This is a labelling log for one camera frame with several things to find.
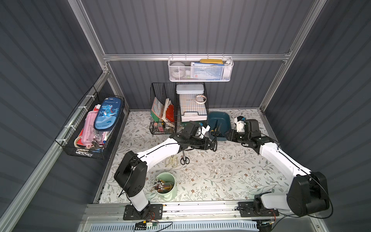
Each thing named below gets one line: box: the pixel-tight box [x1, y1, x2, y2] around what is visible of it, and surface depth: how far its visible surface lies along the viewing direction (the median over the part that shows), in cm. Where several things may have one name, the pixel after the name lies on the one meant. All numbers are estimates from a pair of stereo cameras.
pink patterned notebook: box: [150, 96, 164, 123], surface depth 113 cm
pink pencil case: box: [81, 110, 104, 148], surface depth 69 cm
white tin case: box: [175, 84, 205, 95], surface depth 104 cm
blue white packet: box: [190, 61, 225, 81], surface depth 89 cm
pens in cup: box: [152, 178, 173, 194], surface depth 67 cm
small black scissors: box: [180, 149, 190, 165], surface depth 94 cm
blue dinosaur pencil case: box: [93, 97, 124, 132], surface depth 71 cm
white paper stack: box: [161, 98, 172, 123], surface depth 107 cm
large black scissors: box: [209, 119, 222, 152], surface depth 104 cm
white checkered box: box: [179, 93, 208, 123], surface depth 95 cm
